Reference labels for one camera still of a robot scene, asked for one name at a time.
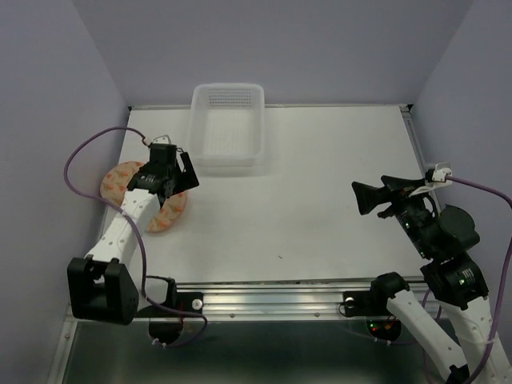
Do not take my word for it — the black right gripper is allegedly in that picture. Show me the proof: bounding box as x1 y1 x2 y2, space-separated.
349 173 436 257

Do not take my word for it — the orange floral round laundry bag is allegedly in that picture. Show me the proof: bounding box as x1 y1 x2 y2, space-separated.
99 161 188 234

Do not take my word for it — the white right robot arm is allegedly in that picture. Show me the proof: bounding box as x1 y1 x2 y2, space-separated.
338 167 511 383

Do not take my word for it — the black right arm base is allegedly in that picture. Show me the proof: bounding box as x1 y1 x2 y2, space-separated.
338 290 402 345

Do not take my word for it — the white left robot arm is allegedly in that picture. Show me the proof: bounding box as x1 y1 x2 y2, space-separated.
67 142 198 325

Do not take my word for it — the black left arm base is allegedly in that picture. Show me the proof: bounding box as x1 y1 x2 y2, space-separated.
138 275 205 347

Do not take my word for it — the white perforated plastic basket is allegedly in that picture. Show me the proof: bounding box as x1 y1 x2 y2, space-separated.
185 83 267 177

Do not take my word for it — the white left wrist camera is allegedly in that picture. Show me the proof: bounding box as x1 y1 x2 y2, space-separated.
149 134 176 149

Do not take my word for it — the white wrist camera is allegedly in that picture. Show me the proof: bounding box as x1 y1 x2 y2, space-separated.
409 162 452 197
149 134 176 149

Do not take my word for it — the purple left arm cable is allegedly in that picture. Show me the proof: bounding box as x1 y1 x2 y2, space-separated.
65 126 209 348

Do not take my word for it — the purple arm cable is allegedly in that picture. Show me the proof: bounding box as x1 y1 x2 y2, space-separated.
422 175 512 384
65 126 209 348

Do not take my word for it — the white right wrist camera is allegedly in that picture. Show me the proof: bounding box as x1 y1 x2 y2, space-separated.
409 162 452 197

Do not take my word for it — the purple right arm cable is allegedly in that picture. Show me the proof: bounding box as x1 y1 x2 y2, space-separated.
422 175 512 384

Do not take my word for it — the aluminium mounting rail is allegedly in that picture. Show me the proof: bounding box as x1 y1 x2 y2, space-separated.
66 278 441 321

